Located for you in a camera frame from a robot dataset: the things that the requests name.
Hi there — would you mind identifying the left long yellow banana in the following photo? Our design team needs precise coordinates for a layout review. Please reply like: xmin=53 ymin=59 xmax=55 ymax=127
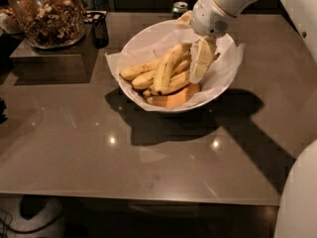
xmin=120 ymin=59 xmax=159 ymax=81

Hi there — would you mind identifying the white bowl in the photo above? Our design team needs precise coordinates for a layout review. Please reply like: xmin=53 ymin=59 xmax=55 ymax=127
xmin=118 ymin=18 xmax=238 ymax=113

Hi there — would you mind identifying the green soda can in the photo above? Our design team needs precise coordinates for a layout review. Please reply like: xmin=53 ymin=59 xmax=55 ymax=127
xmin=171 ymin=1 xmax=188 ymax=19

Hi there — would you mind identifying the orange fruit piece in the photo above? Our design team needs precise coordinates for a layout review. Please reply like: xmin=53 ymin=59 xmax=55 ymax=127
xmin=147 ymin=83 xmax=200 ymax=108

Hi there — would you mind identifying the white paper liner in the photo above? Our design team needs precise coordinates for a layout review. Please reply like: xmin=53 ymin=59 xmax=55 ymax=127
xmin=104 ymin=18 xmax=246 ymax=113

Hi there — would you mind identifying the black scoop cup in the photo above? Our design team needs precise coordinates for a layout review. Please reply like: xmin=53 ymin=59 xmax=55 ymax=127
xmin=84 ymin=12 xmax=109 ymax=49

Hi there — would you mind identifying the glass jar of nuts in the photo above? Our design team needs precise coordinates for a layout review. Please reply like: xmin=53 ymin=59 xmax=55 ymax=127
xmin=8 ymin=0 xmax=85 ymax=50

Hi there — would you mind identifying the dark square pedestal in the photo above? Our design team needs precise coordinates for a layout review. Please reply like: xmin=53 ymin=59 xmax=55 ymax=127
xmin=10 ymin=25 xmax=98 ymax=85

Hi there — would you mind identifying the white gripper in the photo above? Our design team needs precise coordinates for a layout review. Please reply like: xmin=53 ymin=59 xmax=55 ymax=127
xmin=175 ymin=0 xmax=236 ymax=83

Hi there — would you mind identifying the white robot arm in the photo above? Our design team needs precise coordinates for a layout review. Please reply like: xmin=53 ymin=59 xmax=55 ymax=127
xmin=190 ymin=0 xmax=317 ymax=238

